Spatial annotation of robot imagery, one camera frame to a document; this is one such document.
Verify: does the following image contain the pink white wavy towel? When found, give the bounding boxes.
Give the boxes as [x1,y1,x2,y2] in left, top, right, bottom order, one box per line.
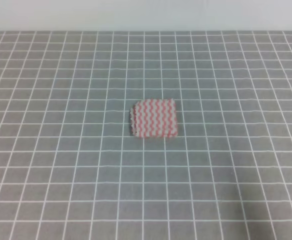
[129,99,178,138]

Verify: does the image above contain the grey grid tablecloth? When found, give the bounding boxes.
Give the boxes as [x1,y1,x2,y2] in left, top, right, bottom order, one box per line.
[0,30,292,240]

